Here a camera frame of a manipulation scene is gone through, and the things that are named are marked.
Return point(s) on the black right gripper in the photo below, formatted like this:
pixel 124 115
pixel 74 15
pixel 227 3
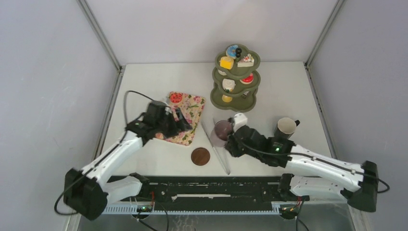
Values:
pixel 231 146

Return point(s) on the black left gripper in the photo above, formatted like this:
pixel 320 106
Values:
pixel 180 126

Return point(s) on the floral dessert tray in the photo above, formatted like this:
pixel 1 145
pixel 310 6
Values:
pixel 192 107

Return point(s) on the purple mug black handle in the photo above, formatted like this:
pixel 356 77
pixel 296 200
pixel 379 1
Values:
pixel 220 132

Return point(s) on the silver metal tongs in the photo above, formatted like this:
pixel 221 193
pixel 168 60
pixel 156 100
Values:
pixel 222 160

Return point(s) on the dark wooden coaster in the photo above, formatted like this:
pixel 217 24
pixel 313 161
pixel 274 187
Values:
pixel 200 156

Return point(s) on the yellow cream cake ball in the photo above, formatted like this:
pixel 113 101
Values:
pixel 226 98

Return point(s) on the dark cup white interior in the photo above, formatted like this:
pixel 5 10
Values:
pixel 286 127

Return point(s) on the chocolate cherry cake slice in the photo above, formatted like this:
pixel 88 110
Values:
pixel 245 95

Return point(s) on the white swirl roll cake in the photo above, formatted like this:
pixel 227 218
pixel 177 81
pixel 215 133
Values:
pixel 228 85

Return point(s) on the red glazed flower donut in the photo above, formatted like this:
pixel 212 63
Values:
pixel 247 80

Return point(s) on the white chocolate-striped donut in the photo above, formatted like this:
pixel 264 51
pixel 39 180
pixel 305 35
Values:
pixel 222 73

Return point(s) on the yellow swirl roll cake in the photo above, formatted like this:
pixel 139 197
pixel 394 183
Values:
pixel 226 62

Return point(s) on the triangular fruit cake slice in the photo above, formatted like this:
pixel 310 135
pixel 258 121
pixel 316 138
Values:
pixel 246 61

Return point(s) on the blue glazed donut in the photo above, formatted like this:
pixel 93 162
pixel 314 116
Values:
pixel 231 51

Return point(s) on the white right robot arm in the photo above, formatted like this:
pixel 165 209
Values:
pixel 307 173

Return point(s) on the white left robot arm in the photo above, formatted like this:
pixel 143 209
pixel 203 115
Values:
pixel 88 191

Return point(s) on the pink layered cake slice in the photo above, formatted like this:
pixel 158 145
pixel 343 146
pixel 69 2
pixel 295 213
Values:
pixel 160 136

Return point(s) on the coral sprinkled donut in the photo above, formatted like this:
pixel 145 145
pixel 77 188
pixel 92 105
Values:
pixel 176 97

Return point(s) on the green three-tier stand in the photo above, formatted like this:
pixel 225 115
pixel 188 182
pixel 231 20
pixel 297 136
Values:
pixel 238 104

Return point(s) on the white slotted cable duct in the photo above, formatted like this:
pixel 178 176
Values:
pixel 127 209

